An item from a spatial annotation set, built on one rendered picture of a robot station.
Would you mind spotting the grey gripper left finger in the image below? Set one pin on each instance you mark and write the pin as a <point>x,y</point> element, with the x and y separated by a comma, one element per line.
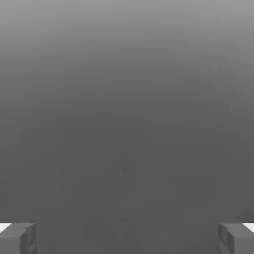
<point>15,239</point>

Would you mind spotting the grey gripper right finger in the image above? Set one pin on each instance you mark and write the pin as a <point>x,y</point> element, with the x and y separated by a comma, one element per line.
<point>238,239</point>

